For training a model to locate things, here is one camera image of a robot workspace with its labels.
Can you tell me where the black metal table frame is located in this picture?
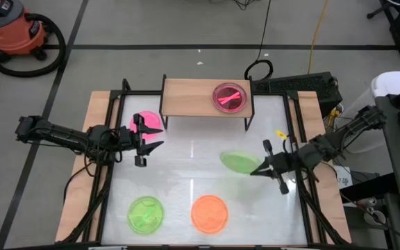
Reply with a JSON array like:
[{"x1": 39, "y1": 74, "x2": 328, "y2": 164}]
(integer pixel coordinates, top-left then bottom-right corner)
[{"x1": 60, "y1": 78, "x2": 352, "y2": 250}]

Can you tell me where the black computer case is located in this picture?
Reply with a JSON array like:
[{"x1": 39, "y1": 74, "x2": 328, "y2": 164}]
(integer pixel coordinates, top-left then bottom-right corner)
[{"x1": 255, "y1": 72, "x2": 343, "y2": 117}]

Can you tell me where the lime green plastic plate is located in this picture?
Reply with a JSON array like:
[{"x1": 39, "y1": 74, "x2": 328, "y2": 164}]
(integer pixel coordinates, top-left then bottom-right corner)
[{"x1": 126, "y1": 196, "x2": 165, "y2": 235}]

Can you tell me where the black hanging cable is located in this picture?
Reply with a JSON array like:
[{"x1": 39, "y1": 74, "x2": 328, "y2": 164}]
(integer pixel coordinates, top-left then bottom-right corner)
[{"x1": 244, "y1": 0, "x2": 274, "y2": 81}]

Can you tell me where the orange shop vacuum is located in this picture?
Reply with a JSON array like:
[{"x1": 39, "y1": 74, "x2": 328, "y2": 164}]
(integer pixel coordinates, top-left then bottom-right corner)
[
  {"x1": 0, "y1": 0, "x2": 48, "y2": 62},
  {"x1": 0, "y1": 12, "x2": 67, "y2": 78}
]

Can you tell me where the white lidded bin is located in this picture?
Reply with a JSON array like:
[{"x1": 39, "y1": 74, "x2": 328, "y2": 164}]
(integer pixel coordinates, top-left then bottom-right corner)
[{"x1": 338, "y1": 71, "x2": 400, "y2": 153}]

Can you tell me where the green translucent plastic plate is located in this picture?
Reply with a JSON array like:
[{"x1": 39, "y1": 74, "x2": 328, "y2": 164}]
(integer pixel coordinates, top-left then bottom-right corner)
[{"x1": 219, "y1": 151, "x2": 262, "y2": 175}]

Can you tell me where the orange plastic plate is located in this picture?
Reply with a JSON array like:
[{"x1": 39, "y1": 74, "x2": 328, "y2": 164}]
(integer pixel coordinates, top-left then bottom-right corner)
[{"x1": 190, "y1": 194, "x2": 229, "y2": 235}]

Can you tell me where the yellow hanging cable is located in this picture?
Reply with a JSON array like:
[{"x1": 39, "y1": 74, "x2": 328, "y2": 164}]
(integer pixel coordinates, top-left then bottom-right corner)
[{"x1": 307, "y1": 0, "x2": 331, "y2": 74}]

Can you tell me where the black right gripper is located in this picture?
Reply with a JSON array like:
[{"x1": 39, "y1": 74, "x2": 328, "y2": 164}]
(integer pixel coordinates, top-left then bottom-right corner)
[{"x1": 249, "y1": 139, "x2": 300, "y2": 195}]

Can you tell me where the wooden shelf with black frame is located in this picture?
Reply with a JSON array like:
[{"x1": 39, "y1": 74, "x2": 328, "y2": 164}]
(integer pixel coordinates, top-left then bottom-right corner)
[{"x1": 158, "y1": 74, "x2": 256, "y2": 132}]

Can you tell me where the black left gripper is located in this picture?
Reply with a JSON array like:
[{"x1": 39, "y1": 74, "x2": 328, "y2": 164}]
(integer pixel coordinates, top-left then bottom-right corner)
[{"x1": 118, "y1": 113, "x2": 165, "y2": 167}]

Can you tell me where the pink plastic plate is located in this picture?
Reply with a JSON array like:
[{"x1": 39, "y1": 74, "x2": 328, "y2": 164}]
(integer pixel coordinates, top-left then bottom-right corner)
[{"x1": 129, "y1": 110, "x2": 163, "y2": 142}]

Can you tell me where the white paper sheet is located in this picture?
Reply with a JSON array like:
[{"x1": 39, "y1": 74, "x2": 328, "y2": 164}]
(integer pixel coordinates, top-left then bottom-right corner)
[{"x1": 335, "y1": 165, "x2": 353, "y2": 188}]

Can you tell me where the red translucent plastic plate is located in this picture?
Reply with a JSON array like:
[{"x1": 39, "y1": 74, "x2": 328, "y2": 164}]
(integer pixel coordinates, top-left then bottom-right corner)
[{"x1": 212, "y1": 82, "x2": 249, "y2": 114}]

